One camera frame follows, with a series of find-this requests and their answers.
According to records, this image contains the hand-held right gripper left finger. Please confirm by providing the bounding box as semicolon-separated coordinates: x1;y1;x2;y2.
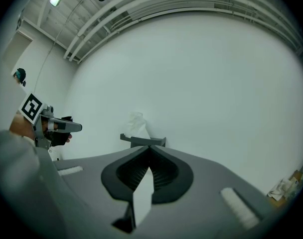
53;145;150;239

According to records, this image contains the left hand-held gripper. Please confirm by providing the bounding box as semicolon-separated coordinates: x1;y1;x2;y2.
18;92;83;149

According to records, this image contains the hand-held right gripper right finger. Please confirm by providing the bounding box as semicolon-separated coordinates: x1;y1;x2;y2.
133;145;279;239

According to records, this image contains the white toilet paper roll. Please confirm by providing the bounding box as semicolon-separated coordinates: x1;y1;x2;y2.
126;111;152;139

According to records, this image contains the person's left forearm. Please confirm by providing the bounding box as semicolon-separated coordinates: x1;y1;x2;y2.
8;113;35;139

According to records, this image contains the person's light grey shirt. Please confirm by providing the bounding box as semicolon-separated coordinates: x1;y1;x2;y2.
0;58;41;239

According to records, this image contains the crumpled white plastic bag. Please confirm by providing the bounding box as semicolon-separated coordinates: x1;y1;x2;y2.
269;179;296;199

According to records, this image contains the white ceiling pipe run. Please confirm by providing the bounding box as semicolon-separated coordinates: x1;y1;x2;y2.
63;0;303;64

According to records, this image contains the dark grey wall paper holder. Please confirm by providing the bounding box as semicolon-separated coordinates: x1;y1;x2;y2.
120;133;167;148

